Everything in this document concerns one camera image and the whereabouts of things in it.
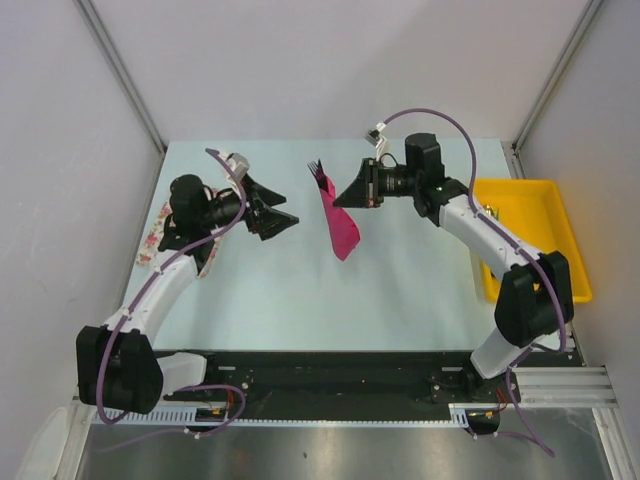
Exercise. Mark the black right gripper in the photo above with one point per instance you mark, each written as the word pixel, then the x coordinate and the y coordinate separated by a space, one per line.
pixel 364 192

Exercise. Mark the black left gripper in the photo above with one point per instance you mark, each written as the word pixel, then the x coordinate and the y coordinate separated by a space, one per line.
pixel 269 221

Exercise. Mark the pink paper napkin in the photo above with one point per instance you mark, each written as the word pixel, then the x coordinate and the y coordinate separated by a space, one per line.
pixel 343 231

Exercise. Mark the iridescent purple fork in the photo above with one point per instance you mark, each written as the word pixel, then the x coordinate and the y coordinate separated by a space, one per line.
pixel 317 171

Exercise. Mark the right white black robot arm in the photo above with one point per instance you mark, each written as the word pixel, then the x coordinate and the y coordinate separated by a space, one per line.
pixel 535 296

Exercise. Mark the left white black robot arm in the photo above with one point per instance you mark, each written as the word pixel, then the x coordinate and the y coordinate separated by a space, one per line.
pixel 117 367

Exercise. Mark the gold iridescent spoon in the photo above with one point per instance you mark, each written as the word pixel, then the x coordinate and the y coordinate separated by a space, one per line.
pixel 492 211

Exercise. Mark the floral patterned tray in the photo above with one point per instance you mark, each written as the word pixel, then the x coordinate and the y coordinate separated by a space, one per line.
pixel 149 249

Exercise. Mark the yellow plastic bin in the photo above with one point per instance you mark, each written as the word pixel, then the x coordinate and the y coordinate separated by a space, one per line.
pixel 534 211

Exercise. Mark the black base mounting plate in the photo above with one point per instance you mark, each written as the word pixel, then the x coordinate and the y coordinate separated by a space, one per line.
pixel 417 374

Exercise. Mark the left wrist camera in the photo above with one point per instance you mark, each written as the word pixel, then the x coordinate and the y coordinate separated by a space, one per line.
pixel 237 166

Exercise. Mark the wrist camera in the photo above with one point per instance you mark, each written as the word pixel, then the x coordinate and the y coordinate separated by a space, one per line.
pixel 376 138
pixel 237 166

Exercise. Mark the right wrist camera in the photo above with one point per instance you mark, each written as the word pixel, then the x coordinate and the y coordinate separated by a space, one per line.
pixel 376 138

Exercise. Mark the white slotted cable duct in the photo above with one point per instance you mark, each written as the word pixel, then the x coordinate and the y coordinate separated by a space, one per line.
pixel 192 416

